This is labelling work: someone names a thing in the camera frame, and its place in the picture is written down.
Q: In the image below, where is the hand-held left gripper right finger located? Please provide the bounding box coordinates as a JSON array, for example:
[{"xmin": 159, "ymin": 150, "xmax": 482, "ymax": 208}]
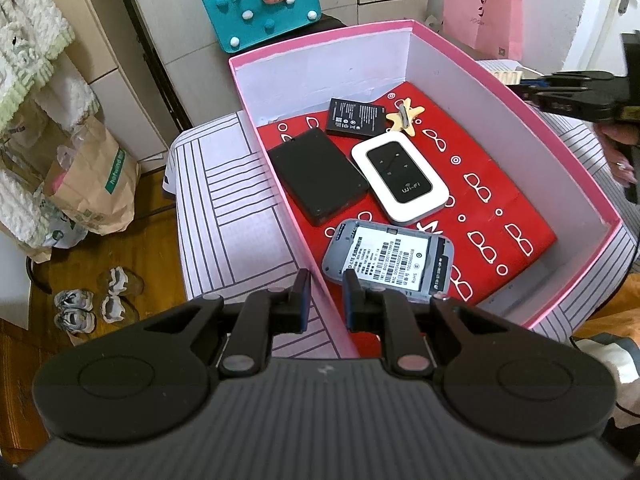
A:
[{"xmin": 342, "ymin": 269, "xmax": 506, "ymax": 378}]

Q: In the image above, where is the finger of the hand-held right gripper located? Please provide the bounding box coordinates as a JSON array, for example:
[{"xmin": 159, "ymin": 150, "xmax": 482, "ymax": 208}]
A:
[
  {"xmin": 510, "ymin": 81, "xmax": 621, "ymax": 122},
  {"xmin": 537, "ymin": 71, "xmax": 618, "ymax": 92}
]

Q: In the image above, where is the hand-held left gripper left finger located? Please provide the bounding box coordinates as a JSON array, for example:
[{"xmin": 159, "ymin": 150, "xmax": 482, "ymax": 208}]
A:
[{"xmin": 144, "ymin": 269, "xmax": 312, "ymax": 378}]

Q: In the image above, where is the grey open-back router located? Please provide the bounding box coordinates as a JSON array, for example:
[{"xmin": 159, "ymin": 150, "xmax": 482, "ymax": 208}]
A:
[{"xmin": 321, "ymin": 218, "xmax": 456, "ymax": 305}]

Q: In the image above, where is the cream plug adapter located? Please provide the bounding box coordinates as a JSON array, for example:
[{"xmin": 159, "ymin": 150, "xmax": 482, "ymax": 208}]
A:
[{"xmin": 492, "ymin": 71, "xmax": 546, "ymax": 92}]

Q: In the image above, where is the black portable hard drive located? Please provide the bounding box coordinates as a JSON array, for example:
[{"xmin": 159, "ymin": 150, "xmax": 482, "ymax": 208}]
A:
[{"xmin": 266, "ymin": 127, "xmax": 371, "ymax": 227}]

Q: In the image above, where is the white pocket router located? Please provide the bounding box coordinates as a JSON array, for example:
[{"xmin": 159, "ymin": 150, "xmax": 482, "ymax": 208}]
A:
[{"xmin": 350, "ymin": 137, "xmax": 449, "ymax": 226}]

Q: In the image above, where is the beige star hair clip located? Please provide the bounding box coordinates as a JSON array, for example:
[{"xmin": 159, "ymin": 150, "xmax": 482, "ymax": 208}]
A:
[{"xmin": 386, "ymin": 96, "xmax": 426, "ymax": 137}]

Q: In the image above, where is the black battery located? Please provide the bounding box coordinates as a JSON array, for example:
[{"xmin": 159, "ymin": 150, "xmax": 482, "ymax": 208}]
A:
[{"xmin": 325, "ymin": 97, "xmax": 387, "ymax": 140}]

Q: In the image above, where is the pink cardboard box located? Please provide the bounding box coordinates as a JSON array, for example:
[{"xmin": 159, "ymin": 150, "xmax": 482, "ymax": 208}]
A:
[{"xmin": 228, "ymin": 19, "xmax": 623, "ymax": 358}]

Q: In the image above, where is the person's right hand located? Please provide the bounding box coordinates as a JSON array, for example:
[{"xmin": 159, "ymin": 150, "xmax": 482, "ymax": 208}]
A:
[{"xmin": 594, "ymin": 121, "xmax": 640, "ymax": 186}]

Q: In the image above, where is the pink paper bag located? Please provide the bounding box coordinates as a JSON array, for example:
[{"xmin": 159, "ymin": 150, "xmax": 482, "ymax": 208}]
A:
[{"xmin": 442, "ymin": 0, "xmax": 523, "ymax": 61}]

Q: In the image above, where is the red printed sheet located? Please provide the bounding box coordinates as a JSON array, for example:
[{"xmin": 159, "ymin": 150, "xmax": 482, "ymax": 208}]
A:
[{"xmin": 257, "ymin": 81, "xmax": 558, "ymax": 308}]

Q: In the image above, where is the brown slipper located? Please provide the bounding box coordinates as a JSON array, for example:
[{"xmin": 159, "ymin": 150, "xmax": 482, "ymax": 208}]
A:
[
  {"xmin": 100, "ymin": 294, "xmax": 141, "ymax": 323},
  {"xmin": 97, "ymin": 266, "xmax": 146, "ymax": 297}
]

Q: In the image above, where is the orange blanket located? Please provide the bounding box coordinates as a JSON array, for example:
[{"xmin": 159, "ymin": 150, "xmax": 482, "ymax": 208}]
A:
[{"xmin": 575, "ymin": 305, "xmax": 640, "ymax": 343}]

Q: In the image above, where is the grey white sneaker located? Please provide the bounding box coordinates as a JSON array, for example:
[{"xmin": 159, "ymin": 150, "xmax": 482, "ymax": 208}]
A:
[
  {"xmin": 54, "ymin": 307, "xmax": 97, "ymax": 335},
  {"xmin": 54, "ymin": 288, "xmax": 93, "ymax": 311}
]

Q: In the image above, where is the brown paper bag green lettering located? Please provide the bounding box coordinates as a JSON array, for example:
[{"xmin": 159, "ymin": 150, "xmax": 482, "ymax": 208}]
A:
[{"xmin": 42, "ymin": 115, "xmax": 142, "ymax": 237}]

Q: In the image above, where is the grey white garment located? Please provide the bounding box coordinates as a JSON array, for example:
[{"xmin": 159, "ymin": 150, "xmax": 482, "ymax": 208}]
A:
[{"xmin": 575, "ymin": 335, "xmax": 640, "ymax": 428}]

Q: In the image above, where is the brown paper bag round logo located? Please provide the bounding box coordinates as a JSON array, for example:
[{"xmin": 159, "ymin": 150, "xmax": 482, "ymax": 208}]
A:
[{"xmin": 0, "ymin": 125, "xmax": 88, "ymax": 264}]

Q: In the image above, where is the teal felt tote bag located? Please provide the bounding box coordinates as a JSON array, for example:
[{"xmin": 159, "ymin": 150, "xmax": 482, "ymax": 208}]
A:
[{"xmin": 201, "ymin": 0, "xmax": 322, "ymax": 56}]

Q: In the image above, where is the white wardrobe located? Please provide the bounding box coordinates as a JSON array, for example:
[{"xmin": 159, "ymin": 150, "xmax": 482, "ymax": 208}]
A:
[{"xmin": 115, "ymin": 0, "xmax": 446, "ymax": 128}]

